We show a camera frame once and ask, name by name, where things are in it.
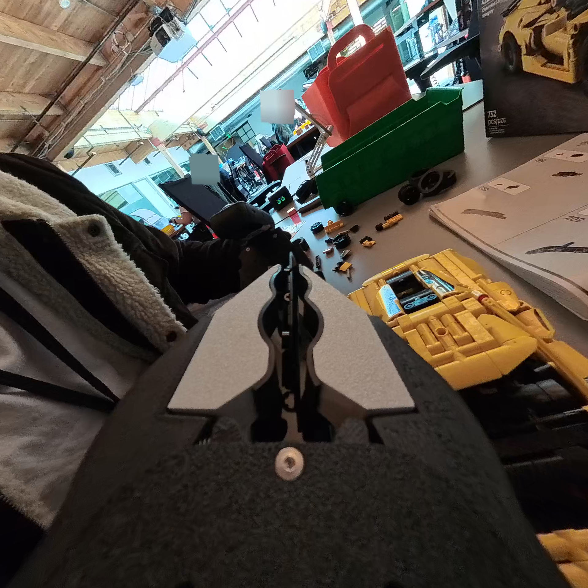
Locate black office chair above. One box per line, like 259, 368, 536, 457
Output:
238, 142, 269, 196

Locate yellow brick car model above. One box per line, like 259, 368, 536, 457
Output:
348, 249, 588, 588

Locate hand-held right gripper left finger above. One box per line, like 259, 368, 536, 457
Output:
168, 266, 289, 443

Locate red plastic bin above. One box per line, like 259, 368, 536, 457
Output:
302, 24, 413, 148

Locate dark red tote bag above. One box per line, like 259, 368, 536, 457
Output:
262, 143, 296, 183

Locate white lattice bracket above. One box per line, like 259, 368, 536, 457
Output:
294, 103, 334, 178

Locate car set box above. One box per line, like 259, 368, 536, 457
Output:
478, 0, 588, 138

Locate black chest harness straps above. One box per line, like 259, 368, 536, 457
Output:
0, 285, 121, 413

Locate black angled screen back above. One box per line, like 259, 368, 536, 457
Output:
159, 177, 232, 226

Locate grey ceiling device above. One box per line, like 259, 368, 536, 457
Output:
149, 8, 199, 63

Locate green plastic bin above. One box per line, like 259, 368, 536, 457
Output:
315, 86, 466, 217

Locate open instruction booklet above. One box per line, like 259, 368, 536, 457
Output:
429, 133, 588, 321

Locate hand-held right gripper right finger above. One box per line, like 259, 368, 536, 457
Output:
298, 266, 417, 443

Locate white shirt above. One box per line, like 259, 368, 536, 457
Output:
0, 276, 154, 520

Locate pile of small black yellow pieces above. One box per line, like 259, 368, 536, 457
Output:
322, 210, 405, 281

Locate black fleece-lined jacket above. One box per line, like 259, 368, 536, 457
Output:
0, 153, 244, 529

